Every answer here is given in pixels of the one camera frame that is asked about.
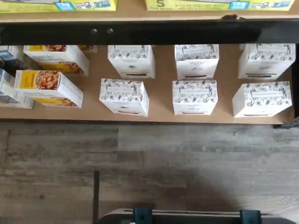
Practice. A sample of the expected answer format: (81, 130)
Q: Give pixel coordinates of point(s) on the green Bobo's apple pie box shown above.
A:
(35, 5)

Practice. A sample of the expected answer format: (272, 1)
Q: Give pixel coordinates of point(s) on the yellow white granola box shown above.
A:
(88, 48)
(58, 58)
(46, 88)

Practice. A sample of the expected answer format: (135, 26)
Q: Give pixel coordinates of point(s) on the black metal shelf rack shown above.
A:
(149, 35)

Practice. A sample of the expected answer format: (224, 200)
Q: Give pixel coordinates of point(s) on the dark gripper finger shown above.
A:
(142, 217)
(250, 218)

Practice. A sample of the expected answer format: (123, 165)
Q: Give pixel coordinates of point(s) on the white floral print box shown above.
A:
(195, 98)
(266, 60)
(130, 60)
(197, 60)
(262, 99)
(123, 98)

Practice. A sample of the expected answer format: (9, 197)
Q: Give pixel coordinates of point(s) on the particle board shelf with boxes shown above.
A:
(161, 98)

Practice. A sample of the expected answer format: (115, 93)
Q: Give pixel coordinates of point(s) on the particle board shelf with snacks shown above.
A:
(130, 15)

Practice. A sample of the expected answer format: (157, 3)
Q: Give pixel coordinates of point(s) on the blue white snack box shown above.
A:
(5, 54)
(11, 98)

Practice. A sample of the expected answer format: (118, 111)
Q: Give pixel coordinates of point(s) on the yellow Bobo's peanut butter box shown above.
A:
(210, 4)

